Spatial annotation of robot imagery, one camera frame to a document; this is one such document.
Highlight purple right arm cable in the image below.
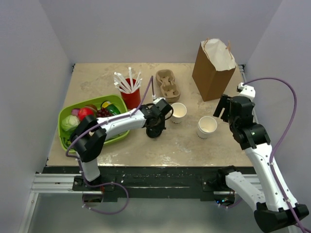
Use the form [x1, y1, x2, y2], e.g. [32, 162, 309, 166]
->
[242, 77, 311, 233]

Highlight white paper cup stack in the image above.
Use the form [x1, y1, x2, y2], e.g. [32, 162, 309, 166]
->
[197, 116, 218, 139]

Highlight cardboard cup carrier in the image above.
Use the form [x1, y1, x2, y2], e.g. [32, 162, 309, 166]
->
[156, 69, 180, 103]

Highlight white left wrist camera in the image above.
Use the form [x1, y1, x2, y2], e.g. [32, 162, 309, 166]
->
[153, 97, 165, 104]

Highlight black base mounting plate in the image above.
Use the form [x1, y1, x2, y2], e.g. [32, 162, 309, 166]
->
[42, 166, 270, 202]

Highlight green plastic tray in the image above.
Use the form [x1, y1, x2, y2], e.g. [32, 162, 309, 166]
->
[58, 94, 128, 151]

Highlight red cup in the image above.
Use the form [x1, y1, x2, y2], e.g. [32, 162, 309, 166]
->
[120, 78, 141, 109]

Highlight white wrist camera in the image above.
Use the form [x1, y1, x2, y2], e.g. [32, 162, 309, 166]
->
[153, 97, 165, 104]
[237, 83, 256, 101]

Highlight red toy apple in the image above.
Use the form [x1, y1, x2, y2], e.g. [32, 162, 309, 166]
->
[78, 107, 94, 121]

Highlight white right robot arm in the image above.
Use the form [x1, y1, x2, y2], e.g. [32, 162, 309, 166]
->
[213, 95, 309, 233]

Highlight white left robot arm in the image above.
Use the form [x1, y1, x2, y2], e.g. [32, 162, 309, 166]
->
[66, 98, 174, 190]

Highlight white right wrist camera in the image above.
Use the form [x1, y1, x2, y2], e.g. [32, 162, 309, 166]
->
[237, 83, 256, 101]

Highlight toy purple grapes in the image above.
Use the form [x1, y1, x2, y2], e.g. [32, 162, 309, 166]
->
[96, 108, 113, 117]

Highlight black coffee lid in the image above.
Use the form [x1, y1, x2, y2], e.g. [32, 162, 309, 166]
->
[146, 127, 166, 138]

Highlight green toy cabbage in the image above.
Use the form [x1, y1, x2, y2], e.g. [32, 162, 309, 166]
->
[61, 115, 80, 132]

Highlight brown paper bag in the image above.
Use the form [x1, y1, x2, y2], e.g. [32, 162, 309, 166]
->
[192, 38, 237, 101]

